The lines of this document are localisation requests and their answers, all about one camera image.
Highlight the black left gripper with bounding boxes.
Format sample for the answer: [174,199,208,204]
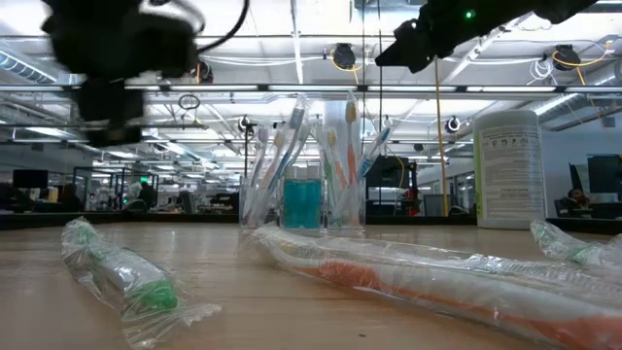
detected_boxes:
[43,9,200,147]

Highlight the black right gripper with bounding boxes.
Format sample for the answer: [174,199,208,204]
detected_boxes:
[373,0,536,73]

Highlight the small teal mouthwash bottle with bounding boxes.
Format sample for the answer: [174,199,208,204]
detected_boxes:
[283,167,303,229]
[301,167,323,229]

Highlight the person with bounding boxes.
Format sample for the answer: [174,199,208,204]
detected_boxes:
[558,188,593,219]
[138,182,159,211]

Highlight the dark computer monitor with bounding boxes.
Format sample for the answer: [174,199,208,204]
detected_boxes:
[12,168,50,191]
[586,154,622,203]

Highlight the red black machine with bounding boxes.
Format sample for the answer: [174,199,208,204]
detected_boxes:
[364,155,420,218]

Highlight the white wipes canister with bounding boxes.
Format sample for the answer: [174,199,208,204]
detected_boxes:
[473,109,548,230]

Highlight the clear plastic organizer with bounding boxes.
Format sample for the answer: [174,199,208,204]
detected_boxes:
[237,163,368,230]

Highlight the black desk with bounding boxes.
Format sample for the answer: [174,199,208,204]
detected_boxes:
[551,201,622,220]

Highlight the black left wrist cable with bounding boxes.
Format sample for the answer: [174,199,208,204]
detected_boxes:
[172,0,252,55]

